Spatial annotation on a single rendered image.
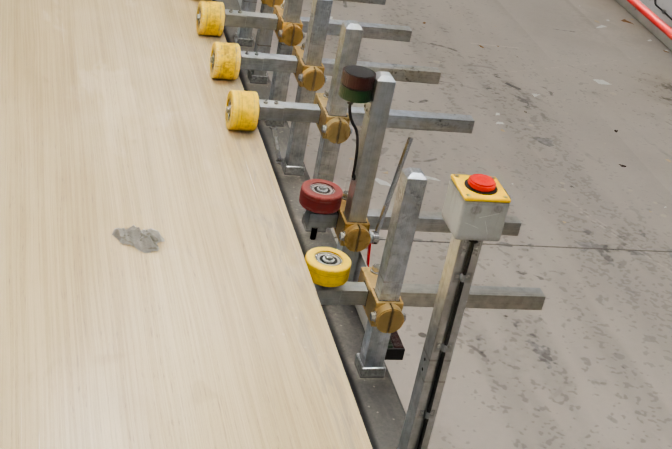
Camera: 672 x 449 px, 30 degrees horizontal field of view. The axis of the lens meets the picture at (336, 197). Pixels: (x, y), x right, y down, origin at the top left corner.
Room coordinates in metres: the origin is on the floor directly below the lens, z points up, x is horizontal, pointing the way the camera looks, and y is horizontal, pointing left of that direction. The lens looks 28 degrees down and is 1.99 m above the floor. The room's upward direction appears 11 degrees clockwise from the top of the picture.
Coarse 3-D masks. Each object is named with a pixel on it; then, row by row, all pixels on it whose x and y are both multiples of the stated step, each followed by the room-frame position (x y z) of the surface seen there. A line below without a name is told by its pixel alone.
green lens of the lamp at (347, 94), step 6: (342, 90) 2.05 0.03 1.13; (348, 90) 2.04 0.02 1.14; (372, 90) 2.06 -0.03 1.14; (342, 96) 2.05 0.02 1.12; (348, 96) 2.04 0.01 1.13; (354, 96) 2.04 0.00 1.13; (360, 96) 2.04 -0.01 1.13; (366, 96) 2.05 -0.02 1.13; (354, 102) 2.04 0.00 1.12; (360, 102) 2.04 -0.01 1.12; (366, 102) 2.05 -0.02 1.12
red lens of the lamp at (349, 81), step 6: (342, 72) 2.06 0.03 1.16; (342, 78) 2.06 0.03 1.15; (348, 78) 2.05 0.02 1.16; (354, 78) 2.04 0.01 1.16; (360, 78) 2.04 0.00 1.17; (372, 78) 2.05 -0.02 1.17; (348, 84) 2.04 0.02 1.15; (354, 84) 2.04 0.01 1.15; (360, 84) 2.04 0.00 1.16; (366, 84) 2.05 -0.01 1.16; (372, 84) 2.06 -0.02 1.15; (366, 90) 2.05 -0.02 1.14
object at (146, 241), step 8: (120, 232) 1.80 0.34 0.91; (128, 232) 1.80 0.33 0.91; (136, 232) 1.80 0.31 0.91; (144, 232) 1.81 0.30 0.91; (152, 232) 1.81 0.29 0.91; (120, 240) 1.78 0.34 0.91; (128, 240) 1.78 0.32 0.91; (136, 240) 1.78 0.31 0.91; (144, 240) 1.78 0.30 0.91; (152, 240) 1.80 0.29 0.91; (160, 240) 1.80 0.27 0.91; (136, 248) 1.77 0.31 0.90; (144, 248) 1.77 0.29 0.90; (152, 248) 1.77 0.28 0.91
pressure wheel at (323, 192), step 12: (312, 180) 2.13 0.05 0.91; (324, 180) 2.14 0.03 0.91; (300, 192) 2.10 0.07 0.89; (312, 192) 2.08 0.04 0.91; (324, 192) 2.10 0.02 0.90; (336, 192) 2.10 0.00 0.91; (312, 204) 2.07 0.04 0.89; (324, 204) 2.07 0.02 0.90; (336, 204) 2.08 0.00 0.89; (312, 228) 2.10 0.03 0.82
